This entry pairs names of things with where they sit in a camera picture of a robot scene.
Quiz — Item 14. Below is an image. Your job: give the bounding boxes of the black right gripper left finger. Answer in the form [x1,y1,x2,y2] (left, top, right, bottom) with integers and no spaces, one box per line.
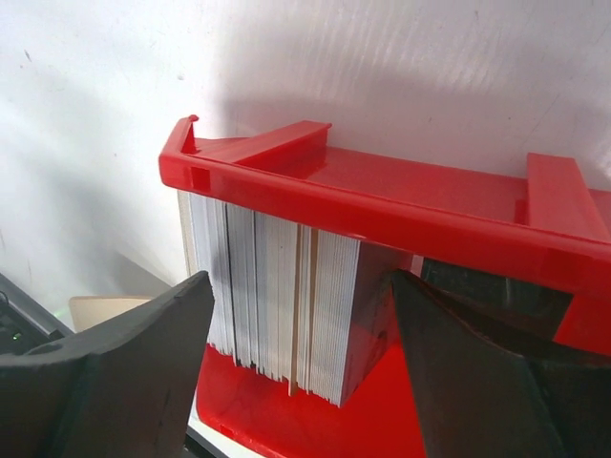
[1,271,215,457]

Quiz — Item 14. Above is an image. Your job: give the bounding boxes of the stack of white cards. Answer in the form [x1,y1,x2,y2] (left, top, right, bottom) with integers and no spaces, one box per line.
[179,192,364,406]

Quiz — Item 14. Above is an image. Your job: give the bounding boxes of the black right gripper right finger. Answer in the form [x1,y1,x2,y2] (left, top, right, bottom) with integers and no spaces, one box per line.
[391,270,610,457]

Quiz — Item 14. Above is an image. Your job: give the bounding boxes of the beige leather card holder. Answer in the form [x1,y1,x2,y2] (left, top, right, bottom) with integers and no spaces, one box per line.
[68,296,151,332]

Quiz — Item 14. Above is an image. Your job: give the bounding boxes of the red plastic bin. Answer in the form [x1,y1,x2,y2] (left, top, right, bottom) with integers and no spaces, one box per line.
[159,116,610,457]

